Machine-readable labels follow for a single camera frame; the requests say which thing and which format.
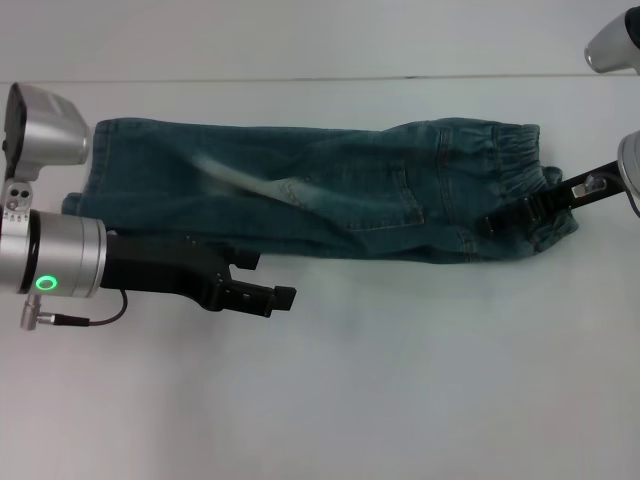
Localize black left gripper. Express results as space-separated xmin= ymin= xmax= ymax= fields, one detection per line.
xmin=99 ymin=232 xmax=297 ymax=317

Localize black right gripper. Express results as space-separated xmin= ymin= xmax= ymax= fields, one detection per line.
xmin=482 ymin=159 xmax=626 ymax=237

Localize blue denim shorts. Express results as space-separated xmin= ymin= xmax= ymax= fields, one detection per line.
xmin=59 ymin=115 xmax=581 ymax=264

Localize silver right gripper stud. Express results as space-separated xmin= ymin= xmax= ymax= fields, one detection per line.
xmin=572 ymin=175 xmax=607 ymax=197

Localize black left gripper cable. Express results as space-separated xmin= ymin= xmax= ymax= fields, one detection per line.
xmin=52 ymin=289 xmax=127 ymax=329

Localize silver left cable plug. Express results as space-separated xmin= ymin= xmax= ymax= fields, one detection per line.
xmin=19 ymin=293 xmax=57 ymax=331

